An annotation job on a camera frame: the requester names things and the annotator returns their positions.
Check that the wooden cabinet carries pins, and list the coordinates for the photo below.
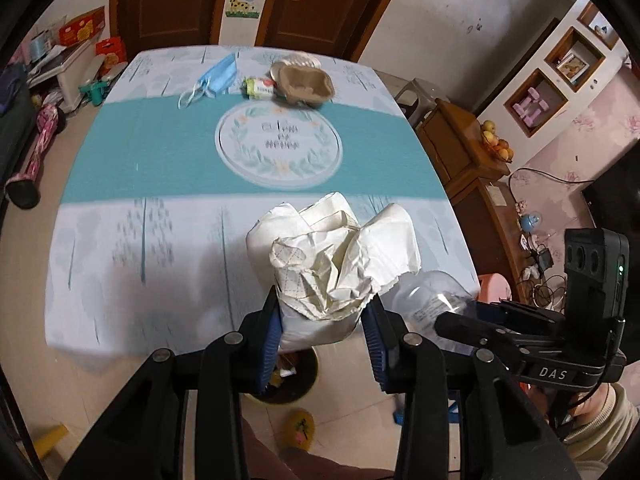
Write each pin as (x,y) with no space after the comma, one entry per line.
(465,160)

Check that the white paper bag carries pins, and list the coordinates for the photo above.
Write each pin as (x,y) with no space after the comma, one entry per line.
(325,260)

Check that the white niche shelf unit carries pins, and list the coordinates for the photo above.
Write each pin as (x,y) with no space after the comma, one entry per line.
(552,50)

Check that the printed teal white tablecloth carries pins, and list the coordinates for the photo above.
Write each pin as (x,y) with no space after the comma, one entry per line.
(150,160)

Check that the pink dumbbell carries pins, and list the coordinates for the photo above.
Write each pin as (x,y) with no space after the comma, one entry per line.
(540,110)
(525,102)

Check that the yellow slipper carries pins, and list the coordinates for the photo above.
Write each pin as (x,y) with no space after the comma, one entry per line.
(299,430)

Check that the clear plastic bottle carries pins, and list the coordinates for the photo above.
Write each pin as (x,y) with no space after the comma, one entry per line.
(430,295)

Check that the blue round toy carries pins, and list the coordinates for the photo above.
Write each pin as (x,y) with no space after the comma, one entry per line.
(531,222)

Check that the dark grey bag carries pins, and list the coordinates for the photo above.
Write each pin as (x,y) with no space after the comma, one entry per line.
(15,120)

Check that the black trash bin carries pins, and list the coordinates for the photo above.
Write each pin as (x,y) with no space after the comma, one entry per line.
(305,380)

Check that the grey plastic stool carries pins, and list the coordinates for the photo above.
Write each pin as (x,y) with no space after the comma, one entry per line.
(412,100)

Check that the green white snack wrapper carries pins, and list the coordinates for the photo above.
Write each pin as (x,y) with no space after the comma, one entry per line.
(257,88)

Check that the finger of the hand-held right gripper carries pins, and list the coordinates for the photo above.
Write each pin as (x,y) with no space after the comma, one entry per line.
(520,315)
(480,335)

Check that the pink patterned umbrella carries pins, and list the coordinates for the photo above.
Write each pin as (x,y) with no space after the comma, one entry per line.
(37,155)

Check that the pink plastic stool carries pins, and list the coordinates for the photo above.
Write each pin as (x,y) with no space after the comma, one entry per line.
(495,287)

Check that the brown pulp cup tray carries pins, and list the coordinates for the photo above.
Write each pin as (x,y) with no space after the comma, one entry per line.
(302,85)

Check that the brown wooden door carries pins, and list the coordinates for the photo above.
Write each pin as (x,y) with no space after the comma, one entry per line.
(330,5)
(170,0)

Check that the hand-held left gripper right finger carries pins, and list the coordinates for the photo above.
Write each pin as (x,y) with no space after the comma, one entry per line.
(375,350)

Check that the teal plastic toy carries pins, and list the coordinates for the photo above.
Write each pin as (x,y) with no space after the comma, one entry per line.
(94,92)

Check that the white low table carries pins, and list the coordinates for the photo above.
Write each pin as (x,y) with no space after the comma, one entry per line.
(65,75)

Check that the black television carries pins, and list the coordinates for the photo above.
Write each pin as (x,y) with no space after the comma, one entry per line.
(617,195)

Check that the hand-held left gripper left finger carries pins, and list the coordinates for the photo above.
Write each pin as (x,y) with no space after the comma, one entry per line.
(270,345)

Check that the framed photo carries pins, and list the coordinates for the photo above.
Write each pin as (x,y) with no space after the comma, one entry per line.
(572,69)

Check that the pile of yellow fruits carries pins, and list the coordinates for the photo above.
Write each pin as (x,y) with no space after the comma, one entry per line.
(497,142)

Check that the person's right hand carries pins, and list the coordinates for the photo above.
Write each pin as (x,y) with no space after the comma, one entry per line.
(592,407)

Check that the person's right forearm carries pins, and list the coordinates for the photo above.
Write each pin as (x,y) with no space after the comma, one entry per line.
(607,442)

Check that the blue face mask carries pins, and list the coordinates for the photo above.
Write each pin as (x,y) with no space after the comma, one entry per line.
(217,75)

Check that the red yellow gift box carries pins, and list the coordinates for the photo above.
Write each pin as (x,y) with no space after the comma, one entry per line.
(82,27)

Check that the small blue figurine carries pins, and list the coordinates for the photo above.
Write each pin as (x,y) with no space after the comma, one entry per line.
(602,29)

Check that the small red gift box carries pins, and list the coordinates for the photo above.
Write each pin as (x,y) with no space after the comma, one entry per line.
(110,55)

